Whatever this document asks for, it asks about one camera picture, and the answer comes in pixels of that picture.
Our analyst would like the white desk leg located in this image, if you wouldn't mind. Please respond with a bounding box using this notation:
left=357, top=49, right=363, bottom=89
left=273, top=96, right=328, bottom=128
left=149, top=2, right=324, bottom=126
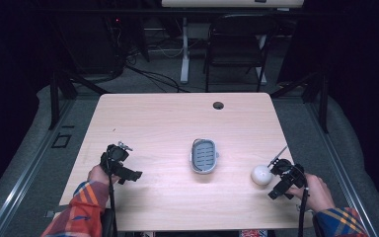
left=180, top=16, right=191, bottom=85
left=257, top=33, right=268, bottom=86

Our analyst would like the person's right hand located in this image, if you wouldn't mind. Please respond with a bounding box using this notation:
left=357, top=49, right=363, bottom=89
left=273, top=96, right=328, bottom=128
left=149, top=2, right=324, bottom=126
left=287, top=173, right=337, bottom=213

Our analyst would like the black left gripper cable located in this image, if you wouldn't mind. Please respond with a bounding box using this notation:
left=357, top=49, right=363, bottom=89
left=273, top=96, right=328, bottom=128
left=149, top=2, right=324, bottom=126
left=107, top=152, right=118, bottom=237

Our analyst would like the red patterned item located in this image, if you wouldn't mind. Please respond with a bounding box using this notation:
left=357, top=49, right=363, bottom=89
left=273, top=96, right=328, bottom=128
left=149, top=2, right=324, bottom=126
left=239, top=229, right=268, bottom=237

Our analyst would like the white round ball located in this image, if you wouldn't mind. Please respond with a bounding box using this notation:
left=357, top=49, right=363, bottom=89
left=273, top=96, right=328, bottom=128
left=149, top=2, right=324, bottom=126
left=250, top=164, right=274, bottom=187

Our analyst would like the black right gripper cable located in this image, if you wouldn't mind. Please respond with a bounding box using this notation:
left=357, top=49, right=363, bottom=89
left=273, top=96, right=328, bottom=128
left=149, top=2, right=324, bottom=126
left=297, top=184, right=311, bottom=237

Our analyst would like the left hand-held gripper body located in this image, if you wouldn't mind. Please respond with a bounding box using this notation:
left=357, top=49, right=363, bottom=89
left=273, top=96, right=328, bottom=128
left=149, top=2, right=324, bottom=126
left=100, top=143, right=143, bottom=186

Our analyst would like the black floor cable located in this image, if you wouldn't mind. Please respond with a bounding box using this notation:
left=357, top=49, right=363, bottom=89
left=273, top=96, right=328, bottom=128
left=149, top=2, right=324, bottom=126
left=123, top=63, right=190, bottom=94

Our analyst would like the black metal frame stand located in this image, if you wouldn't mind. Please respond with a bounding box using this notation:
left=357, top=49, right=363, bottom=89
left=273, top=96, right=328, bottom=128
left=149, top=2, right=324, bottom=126
left=268, top=64, right=331, bottom=134
left=47, top=68, right=111, bottom=130

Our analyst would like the grey oval slotted dish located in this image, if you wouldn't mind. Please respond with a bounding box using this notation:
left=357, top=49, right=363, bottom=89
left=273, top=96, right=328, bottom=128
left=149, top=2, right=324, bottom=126
left=189, top=137, right=220, bottom=175

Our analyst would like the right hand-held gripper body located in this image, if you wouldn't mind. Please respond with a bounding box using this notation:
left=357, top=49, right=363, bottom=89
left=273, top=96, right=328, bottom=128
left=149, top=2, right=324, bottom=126
left=267, top=158, right=308, bottom=200

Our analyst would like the white desk top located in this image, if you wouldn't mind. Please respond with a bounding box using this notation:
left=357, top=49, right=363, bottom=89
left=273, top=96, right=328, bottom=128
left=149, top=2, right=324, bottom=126
left=160, top=0, right=306, bottom=9

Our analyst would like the aluminium floor rail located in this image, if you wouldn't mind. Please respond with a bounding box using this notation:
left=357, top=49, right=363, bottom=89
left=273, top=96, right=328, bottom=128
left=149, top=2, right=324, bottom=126
left=0, top=98, right=77, bottom=237
left=305, top=101, right=379, bottom=237

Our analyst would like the dark computer tower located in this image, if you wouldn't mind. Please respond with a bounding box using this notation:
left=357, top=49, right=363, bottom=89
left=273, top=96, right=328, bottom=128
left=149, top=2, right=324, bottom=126
left=61, top=12, right=126, bottom=76

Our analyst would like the person's left hand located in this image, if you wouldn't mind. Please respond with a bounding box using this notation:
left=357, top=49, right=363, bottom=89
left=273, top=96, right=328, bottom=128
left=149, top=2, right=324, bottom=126
left=87, top=164, right=121, bottom=187

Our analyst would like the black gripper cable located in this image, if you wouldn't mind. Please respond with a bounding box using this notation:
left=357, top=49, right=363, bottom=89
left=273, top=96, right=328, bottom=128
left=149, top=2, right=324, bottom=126
left=107, top=152, right=118, bottom=237
left=297, top=184, right=311, bottom=237

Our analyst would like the black folding chair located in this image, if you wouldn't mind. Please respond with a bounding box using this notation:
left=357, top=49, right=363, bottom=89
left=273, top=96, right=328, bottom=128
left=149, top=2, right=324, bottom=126
left=204, top=14, right=280, bottom=94

